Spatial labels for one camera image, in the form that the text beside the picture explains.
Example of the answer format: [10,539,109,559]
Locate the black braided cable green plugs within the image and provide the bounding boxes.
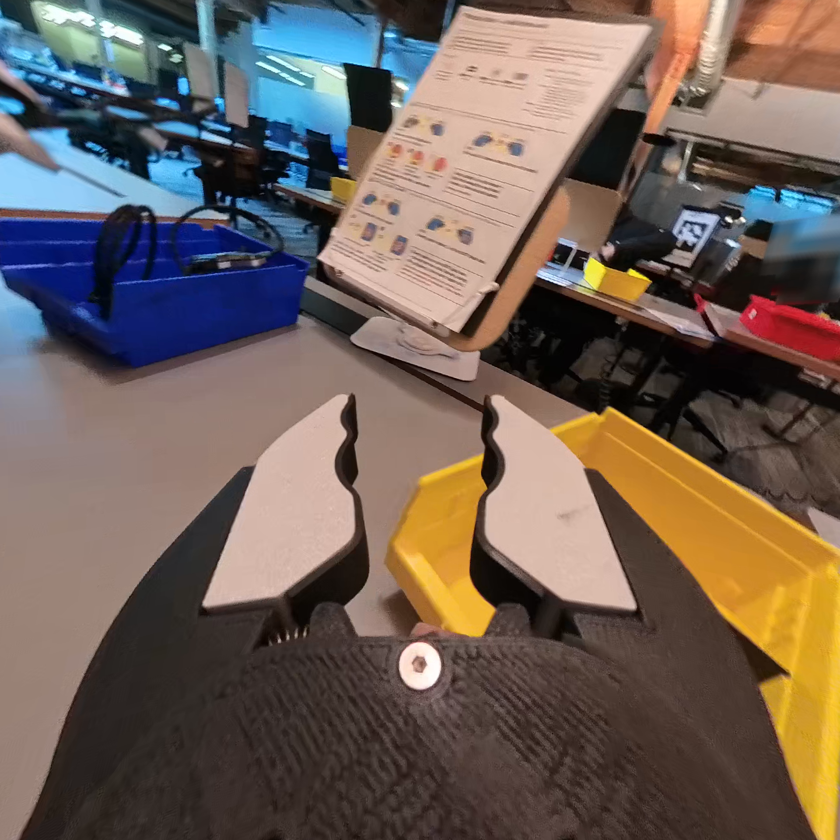
[88,205,158,319]

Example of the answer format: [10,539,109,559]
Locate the red plastic bin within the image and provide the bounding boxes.
[740,295,840,362]

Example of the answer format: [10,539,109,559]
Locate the black square adapter box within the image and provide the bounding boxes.
[189,251,268,274]

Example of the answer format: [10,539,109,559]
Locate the screen with black-white tag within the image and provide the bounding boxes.
[672,206,723,253]

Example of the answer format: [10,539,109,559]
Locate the wooden background table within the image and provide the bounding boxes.
[535,269,840,382]

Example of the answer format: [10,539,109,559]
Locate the instruction sheet on stand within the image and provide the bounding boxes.
[320,13,662,353]

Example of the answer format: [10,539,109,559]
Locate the blue plastic bin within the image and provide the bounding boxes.
[0,217,311,368]

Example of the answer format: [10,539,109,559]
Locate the printed instruction sheet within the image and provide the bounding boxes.
[318,7,657,329]

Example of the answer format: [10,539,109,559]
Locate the grey desk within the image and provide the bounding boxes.
[0,276,598,834]

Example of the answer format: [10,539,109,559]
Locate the thin black cable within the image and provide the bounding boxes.
[169,205,284,273]

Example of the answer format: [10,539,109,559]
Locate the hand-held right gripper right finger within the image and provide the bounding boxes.
[469,394,639,641]

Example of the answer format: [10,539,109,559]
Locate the large yellow plastic bin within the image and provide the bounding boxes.
[385,407,840,840]

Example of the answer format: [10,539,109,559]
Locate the black office chair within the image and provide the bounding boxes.
[305,130,342,191]

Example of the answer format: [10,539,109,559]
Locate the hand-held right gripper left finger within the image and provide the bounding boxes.
[201,394,366,634]

